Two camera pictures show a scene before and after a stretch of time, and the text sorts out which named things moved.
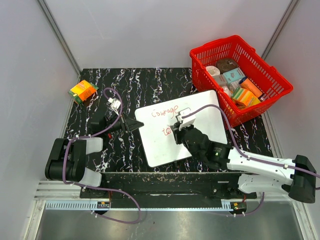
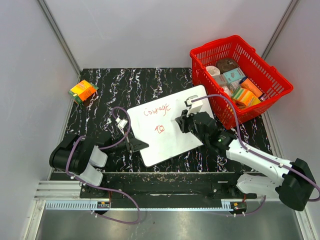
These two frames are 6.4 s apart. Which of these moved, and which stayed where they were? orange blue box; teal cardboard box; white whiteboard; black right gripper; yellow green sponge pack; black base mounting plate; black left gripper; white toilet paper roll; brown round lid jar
Moved: black right gripper; black left gripper; white whiteboard
Stayed: teal cardboard box; yellow green sponge pack; brown round lid jar; white toilet paper roll; orange blue box; black base mounting plate
